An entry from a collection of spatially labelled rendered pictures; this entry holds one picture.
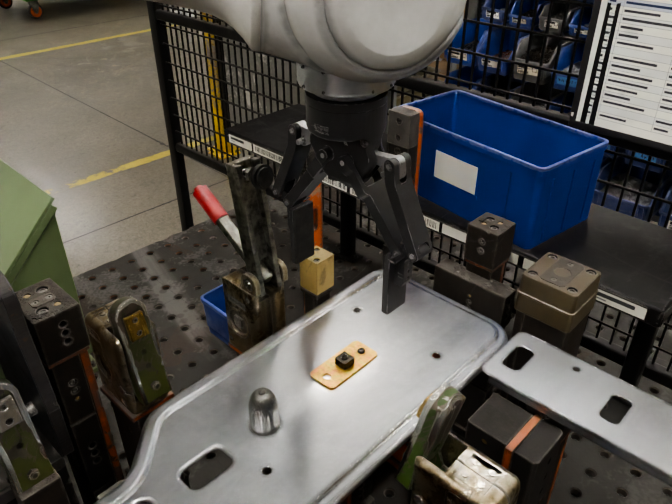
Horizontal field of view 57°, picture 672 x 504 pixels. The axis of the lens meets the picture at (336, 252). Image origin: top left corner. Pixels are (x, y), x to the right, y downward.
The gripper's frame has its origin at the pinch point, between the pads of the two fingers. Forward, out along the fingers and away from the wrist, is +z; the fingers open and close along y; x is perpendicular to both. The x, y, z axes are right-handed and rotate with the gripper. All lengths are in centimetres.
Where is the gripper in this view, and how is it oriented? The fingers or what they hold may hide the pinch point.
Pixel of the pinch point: (345, 272)
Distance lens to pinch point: 67.0
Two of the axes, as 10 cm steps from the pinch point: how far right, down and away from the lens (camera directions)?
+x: 6.9, -4.0, 6.1
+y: 7.2, 3.7, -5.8
